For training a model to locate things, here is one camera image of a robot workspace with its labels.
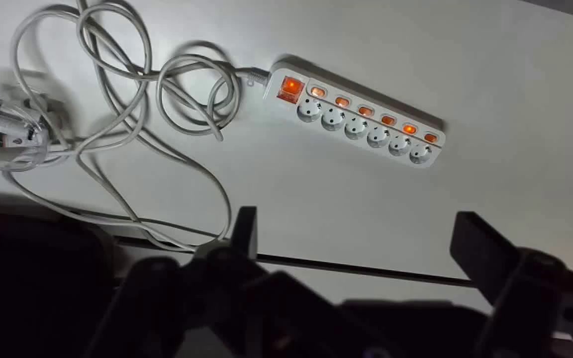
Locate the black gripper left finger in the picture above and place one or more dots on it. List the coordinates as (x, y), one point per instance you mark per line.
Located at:
(246, 232)

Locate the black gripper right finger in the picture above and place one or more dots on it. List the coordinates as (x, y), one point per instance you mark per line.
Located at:
(482, 252)

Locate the white six-socket power strip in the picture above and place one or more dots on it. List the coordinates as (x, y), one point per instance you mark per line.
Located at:
(359, 113)

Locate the white power plug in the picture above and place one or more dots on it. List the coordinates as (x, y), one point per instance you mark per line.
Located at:
(5, 130)

